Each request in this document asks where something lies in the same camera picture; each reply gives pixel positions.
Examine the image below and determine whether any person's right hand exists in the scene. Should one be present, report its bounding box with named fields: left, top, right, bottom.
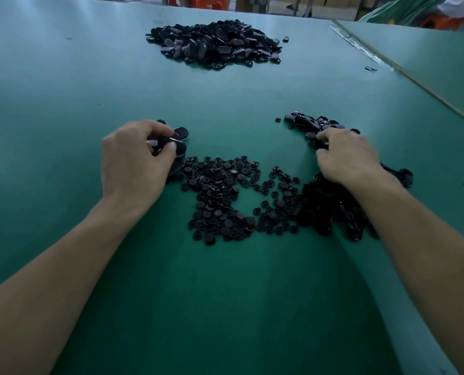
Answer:
left=315, top=127, right=389, bottom=196

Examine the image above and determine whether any person's left hand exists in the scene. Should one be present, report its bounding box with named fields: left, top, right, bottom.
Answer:
left=101, top=119, right=178, bottom=223

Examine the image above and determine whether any pile of black oval shells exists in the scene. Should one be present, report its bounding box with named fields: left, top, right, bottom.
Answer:
left=284, top=111, right=413, bottom=243

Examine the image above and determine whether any pile of small black buttons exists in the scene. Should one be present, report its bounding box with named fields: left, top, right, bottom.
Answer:
left=169, top=156, right=303, bottom=245

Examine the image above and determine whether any person's right forearm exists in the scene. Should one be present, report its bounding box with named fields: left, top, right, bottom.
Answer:
left=349, top=171, right=464, bottom=375

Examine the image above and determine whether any person's left forearm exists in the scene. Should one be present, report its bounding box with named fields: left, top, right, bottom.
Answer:
left=0, top=199, right=139, bottom=375

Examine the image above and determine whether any green striped bag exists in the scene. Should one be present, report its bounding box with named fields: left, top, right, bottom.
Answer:
left=361, top=0, right=448, bottom=27

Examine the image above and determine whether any red plastic stool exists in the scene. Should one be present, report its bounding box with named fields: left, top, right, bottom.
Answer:
left=420, top=13, right=463, bottom=30
left=189, top=0, right=231, bottom=11

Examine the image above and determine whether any small open cardboard box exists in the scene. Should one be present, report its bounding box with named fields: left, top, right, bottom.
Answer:
left=236, top=0, right=272, bottom=14

